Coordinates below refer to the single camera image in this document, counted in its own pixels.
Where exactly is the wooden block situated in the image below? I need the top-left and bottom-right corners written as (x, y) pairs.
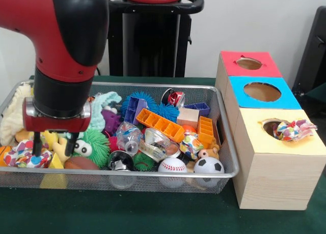
top-left (177, 108), bottom-right (201, 129)

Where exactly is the baseball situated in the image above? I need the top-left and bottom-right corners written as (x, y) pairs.
top-left (158, 157), bottom-right (188, 189)

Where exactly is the soccer ball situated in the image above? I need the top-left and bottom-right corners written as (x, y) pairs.
top-left (194, 157), bottom-right (225, 188)

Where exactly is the shallow wire mesh bin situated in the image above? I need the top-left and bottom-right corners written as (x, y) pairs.
top-left (0, 80), bottom-right (240, 195)

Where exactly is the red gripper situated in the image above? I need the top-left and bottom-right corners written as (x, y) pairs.
top-left (22, 97), bottom-right (92, 158)

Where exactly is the black upright panel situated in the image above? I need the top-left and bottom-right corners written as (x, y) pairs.
top-left (292, 6), bottom-right (326, 93)

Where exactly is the dark green table cloth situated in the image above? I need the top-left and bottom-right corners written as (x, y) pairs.
top-left (304, 83), bottom-right (326, 112)
top-left (0, 75), bottom-right (326, 234)

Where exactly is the small crumpled polka-dot cloth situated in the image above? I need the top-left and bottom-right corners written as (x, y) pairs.
top-left (179, 132), bottom-right (204, 160)

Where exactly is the mint green cloth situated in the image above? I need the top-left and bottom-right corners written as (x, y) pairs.
top-left (86, 91), bottom-right (123, 138)

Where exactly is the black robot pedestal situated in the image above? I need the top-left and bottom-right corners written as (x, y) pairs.
top-left (98, 0), bottom-right (204, 78)

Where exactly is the wooden box with three holes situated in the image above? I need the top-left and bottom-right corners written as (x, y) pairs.
top-left (215, 50), bottom-right (326, 211)

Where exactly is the cream knitted cloth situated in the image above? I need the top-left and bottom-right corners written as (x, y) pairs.
top-left (0, 85), bottom-right (35, 145)

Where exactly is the short orange toy brick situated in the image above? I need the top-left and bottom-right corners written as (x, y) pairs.
top-left (198, 116), bottom-right (216, 149)

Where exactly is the long orange toy brick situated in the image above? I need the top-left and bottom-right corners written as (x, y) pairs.
top-left (137, 108), bottom-right (186, 144)

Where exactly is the green spiky toy with eyes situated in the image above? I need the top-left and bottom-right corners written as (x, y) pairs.
top-left (70, 128), bottom-right (112, 170)

